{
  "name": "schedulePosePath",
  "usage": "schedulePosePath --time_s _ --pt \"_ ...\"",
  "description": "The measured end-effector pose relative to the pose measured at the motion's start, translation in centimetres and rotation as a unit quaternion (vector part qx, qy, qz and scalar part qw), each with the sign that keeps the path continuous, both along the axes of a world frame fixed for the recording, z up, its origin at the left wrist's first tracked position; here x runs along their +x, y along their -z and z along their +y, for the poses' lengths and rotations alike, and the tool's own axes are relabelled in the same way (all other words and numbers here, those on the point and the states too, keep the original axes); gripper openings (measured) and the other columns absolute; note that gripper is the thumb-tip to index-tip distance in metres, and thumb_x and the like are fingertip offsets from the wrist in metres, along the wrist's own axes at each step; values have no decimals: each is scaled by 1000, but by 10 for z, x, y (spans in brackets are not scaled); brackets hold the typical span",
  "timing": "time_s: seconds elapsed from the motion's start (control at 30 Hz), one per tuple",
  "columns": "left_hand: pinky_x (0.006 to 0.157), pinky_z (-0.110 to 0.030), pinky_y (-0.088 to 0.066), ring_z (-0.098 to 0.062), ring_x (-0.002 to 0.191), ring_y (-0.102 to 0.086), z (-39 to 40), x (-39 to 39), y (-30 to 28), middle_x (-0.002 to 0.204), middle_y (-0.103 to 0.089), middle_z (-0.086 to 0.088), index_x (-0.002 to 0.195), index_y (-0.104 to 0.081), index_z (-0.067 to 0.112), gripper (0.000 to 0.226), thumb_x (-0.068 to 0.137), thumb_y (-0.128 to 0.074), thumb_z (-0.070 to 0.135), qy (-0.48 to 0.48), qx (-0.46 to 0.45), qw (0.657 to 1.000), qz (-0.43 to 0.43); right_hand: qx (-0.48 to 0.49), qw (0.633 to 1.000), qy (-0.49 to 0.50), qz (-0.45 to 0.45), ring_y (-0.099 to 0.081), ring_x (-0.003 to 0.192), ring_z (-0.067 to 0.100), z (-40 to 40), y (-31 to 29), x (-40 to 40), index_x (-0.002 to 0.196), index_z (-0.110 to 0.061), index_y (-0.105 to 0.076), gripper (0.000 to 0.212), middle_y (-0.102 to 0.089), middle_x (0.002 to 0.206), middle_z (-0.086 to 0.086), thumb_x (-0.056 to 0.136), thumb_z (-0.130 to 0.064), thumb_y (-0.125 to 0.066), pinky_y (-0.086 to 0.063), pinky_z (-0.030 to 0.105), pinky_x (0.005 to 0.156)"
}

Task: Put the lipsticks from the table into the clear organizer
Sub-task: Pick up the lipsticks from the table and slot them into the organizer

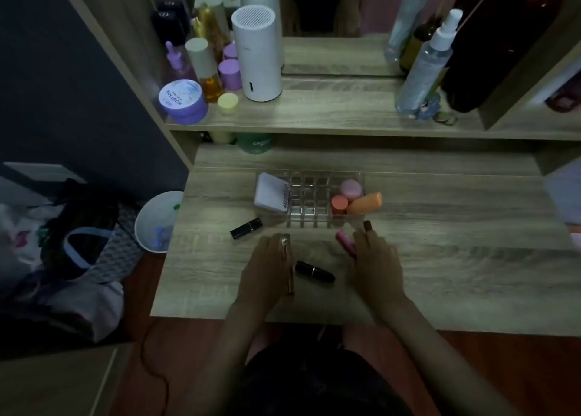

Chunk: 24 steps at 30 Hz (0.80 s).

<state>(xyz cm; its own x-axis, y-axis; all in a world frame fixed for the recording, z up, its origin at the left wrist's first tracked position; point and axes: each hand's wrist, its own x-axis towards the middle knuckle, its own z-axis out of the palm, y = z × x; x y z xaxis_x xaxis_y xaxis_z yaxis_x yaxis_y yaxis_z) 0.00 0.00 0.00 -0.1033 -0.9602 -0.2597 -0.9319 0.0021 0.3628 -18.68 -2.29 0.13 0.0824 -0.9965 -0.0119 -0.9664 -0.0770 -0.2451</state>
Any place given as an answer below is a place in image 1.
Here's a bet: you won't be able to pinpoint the person's left hand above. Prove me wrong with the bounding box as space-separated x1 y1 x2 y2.
235 233 296 315

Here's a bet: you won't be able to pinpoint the person's right hand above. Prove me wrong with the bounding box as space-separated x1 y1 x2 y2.
350 227 410 325

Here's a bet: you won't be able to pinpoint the pink lipstick tube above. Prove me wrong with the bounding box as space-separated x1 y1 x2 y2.
335 230 358 260

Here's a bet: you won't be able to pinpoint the slim gold cosmetic tube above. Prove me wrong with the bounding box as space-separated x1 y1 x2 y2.
281 233 296 296

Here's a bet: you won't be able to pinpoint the person's left forearm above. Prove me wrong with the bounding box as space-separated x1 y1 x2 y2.
179 300 276 416

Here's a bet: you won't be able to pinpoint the person's right forearm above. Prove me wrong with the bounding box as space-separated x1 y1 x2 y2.
374 295 523 416

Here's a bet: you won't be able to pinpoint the square black lipstick tube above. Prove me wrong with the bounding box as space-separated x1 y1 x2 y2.
230 217 264 241

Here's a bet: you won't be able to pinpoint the orange cosmetic tube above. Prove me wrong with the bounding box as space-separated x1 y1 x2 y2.
347 192 383 216

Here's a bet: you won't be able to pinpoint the round black lipstick tube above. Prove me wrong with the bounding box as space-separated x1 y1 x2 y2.
294 260 336 284

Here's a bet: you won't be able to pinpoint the white compact case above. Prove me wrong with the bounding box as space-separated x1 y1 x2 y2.
253 172 291 213

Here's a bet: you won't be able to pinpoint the clear acrylic cosmetic organizer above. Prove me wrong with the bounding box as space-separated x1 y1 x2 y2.
253 170 369 230

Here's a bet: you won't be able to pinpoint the green jar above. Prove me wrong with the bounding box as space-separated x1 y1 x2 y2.
235 133 275 155

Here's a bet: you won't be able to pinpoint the white waste bin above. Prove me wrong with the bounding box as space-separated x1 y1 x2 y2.
134 191 185 254

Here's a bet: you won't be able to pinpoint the person's dark shorts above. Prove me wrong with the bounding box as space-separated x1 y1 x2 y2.
227 332 415 416

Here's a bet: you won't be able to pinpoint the wooden vanity shelf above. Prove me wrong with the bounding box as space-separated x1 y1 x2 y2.
52 0 581 171

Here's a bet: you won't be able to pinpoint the small blue trinket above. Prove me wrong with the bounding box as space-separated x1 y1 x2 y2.
417 93 442 121

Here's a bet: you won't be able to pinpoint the small yellow capped jar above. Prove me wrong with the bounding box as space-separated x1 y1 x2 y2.
217 93 239 116

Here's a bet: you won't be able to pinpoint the purple round cream jar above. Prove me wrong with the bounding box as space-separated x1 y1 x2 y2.
158 79 209 125

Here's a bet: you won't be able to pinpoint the purple capped jar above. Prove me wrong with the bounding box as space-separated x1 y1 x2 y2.
218 58 243 92

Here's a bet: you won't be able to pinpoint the clear spray bottle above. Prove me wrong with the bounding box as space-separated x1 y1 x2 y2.
394 8 464 115

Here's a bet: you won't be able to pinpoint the amber bottle with white cap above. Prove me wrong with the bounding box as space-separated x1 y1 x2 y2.
185 37 224 103

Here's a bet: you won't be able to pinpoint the white cylindrical humidifier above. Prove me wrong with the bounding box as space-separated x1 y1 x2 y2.
231 5 283 103

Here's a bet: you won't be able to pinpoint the white cloth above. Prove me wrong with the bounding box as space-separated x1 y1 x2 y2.
543 157 581 227

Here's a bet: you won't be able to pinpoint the purple dropper bottle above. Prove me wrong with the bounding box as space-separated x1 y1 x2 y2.
164 41 197 83

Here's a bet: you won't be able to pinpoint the pile of bags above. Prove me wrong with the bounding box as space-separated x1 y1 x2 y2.
0 177 143 346

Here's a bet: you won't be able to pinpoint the large dark bottle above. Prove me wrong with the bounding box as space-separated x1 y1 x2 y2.
441 0 564 113

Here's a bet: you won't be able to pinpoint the black box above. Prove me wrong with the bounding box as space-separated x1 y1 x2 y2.
151 0 192 45

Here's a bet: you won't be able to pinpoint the dark floor cable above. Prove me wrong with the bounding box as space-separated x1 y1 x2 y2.
140 323 172 416

